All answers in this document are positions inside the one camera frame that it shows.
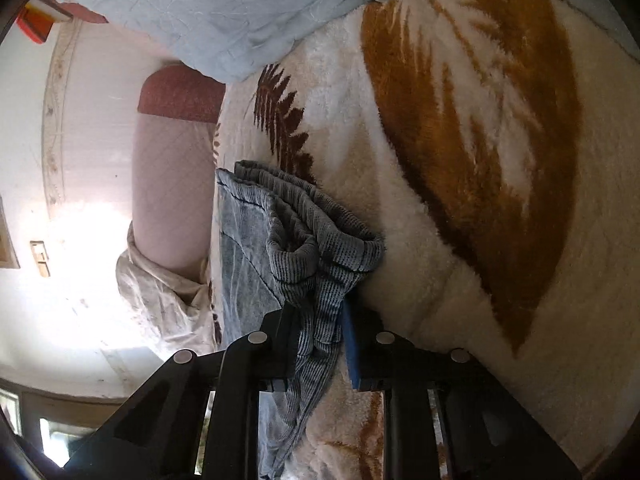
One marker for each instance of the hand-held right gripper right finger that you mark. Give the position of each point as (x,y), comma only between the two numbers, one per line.
(352,355)

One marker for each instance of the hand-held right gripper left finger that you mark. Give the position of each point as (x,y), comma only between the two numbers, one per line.
(280,350)

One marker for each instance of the blue denim pants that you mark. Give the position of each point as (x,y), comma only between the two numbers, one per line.
(330,255)

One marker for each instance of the leaf print fleece blanket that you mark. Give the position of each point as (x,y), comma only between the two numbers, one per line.
(400,240)

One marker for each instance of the white leaf print pillow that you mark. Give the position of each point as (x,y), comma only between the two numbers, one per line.
(160,300)

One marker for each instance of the light blue quilted pillow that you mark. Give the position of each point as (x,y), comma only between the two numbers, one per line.
(225,10)

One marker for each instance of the red book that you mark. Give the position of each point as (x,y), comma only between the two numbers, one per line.
(34,27)

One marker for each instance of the white and yellow book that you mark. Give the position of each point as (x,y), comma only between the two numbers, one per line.
(50,11)

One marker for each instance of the beige wall switch panel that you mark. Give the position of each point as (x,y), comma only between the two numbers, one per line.
(40,258)

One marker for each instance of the wooden picture frame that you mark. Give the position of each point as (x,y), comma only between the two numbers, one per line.
(7,240)

